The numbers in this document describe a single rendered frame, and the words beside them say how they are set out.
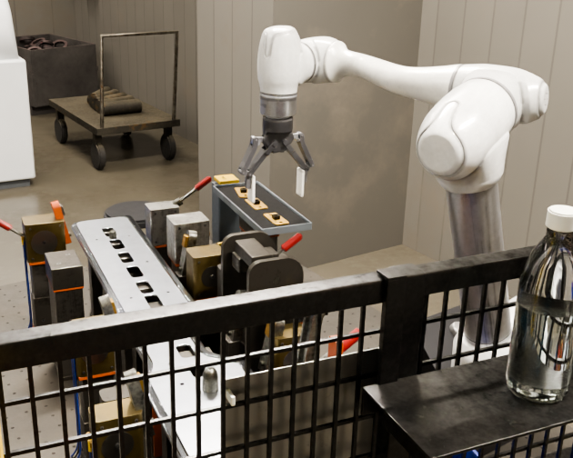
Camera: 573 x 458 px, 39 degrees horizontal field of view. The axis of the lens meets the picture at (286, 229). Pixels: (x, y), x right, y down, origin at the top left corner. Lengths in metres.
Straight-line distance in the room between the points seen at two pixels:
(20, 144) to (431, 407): 5.39
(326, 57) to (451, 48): 2.63
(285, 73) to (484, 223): 0.62
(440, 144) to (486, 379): 0.66
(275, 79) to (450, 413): 1.23
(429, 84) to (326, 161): 2.83
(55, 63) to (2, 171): 2.41
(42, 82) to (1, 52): 2.30
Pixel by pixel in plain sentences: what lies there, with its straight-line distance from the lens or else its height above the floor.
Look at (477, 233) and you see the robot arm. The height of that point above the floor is 1.32.
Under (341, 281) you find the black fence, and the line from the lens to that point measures 0.82.
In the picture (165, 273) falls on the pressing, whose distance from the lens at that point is 2.16.
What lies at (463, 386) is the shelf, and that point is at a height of 1.43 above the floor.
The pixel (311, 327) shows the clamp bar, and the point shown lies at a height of 1.18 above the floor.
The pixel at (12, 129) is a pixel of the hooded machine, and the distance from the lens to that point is 6.05.
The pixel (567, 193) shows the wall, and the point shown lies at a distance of 4.19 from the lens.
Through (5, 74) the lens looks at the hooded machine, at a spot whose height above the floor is 0.83.
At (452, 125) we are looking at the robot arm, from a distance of 1.48.
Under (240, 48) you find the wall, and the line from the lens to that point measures 4.44.
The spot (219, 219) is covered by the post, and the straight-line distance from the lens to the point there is 2.41.
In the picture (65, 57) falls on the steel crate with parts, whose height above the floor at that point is 0.54.
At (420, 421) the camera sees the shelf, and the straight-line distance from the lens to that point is 0.83.
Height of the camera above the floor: 1.89
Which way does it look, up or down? 21 degrees down
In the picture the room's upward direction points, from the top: 2 degrees clockwise
